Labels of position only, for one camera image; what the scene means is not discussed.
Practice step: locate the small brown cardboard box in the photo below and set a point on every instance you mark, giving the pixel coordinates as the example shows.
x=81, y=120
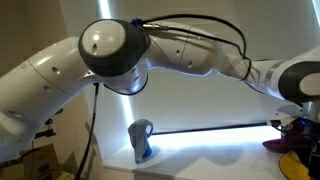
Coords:
x=40, y=160

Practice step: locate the grey cap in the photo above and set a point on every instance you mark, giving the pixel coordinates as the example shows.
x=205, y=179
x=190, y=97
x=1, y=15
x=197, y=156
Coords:
x=140, y=140

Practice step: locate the yellow object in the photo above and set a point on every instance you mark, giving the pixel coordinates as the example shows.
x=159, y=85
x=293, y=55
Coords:
x=293, y=168

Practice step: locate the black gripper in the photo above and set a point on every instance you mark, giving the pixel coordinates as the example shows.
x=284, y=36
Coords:
x=310, y=133

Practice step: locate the white roller blind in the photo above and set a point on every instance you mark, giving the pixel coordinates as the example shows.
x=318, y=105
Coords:
x=200, y=103

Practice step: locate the black blind bottom bar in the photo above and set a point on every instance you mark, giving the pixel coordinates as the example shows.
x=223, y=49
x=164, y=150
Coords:
x=216, y=128

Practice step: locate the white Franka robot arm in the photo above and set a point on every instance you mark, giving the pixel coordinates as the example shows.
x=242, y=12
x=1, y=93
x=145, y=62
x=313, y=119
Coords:
x=43, y=86

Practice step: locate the black tripod stand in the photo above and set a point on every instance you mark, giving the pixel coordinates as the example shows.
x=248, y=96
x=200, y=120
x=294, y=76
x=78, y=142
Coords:
x=55, y=112

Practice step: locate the maroon cap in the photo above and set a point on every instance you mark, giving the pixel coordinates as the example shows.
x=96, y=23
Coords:
x=276, y=145

